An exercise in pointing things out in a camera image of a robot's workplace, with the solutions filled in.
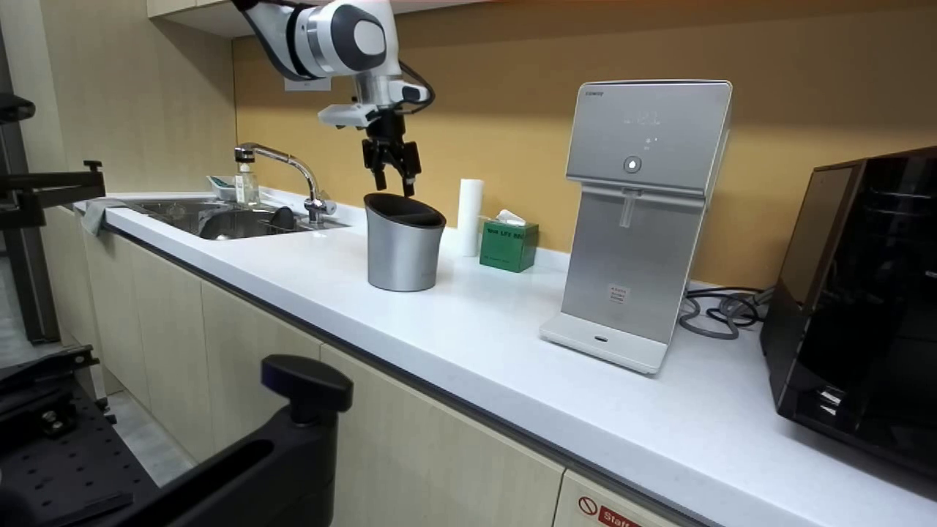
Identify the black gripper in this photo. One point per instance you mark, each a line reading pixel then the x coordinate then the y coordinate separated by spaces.
pixel 387 135

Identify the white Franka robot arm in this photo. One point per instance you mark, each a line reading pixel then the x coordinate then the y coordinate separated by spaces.
pixel 333 40

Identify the silver jug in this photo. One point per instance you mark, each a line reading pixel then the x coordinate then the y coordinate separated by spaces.
pixel 400 259

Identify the chrome kitchen faucet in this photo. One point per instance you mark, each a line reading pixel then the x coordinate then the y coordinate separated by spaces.
pixel 295 164

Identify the steel kitchen sink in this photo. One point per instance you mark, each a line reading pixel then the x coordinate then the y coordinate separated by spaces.
pixel 195 218

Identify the black countertop appliance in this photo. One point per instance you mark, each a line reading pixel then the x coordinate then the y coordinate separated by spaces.
pixel 858 312

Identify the white plastic piece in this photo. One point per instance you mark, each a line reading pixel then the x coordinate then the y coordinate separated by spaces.
pixel 469 221

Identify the green tissue box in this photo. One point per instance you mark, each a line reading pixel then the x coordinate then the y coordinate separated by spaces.
pixel 508 247

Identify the clear soap bottle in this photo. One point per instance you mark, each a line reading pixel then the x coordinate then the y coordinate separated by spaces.
pixel 245 186

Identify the white coffee machine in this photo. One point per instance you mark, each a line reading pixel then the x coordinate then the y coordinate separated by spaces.
pixel 633 215

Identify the grey dish cloth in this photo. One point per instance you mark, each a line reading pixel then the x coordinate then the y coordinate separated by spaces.
pixel 95 218

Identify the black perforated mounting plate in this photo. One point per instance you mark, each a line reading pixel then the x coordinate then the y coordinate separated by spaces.
pixel 69 479

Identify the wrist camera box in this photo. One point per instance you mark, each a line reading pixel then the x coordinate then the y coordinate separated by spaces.
pixel 344 114

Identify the beige wall cabinet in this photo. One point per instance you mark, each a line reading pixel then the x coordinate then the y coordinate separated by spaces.
pixel 195 12

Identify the black camera stand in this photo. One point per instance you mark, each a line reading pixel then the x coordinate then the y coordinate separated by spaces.
pixel 30 195

